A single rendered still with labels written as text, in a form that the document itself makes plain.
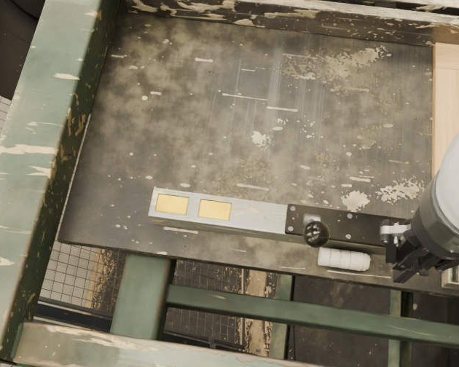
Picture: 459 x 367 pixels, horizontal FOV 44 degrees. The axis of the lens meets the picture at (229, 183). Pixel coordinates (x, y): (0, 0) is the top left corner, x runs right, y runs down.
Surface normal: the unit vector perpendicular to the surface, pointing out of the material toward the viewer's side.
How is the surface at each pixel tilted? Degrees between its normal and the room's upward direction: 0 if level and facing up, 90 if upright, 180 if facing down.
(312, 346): 0
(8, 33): 90
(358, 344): 0
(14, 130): 54
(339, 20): 90
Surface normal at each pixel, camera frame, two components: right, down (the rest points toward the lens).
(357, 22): -0.15, 0.91
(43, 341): 0.00, -0.39
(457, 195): -0.91, 0.40
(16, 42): 0.58, -0.24
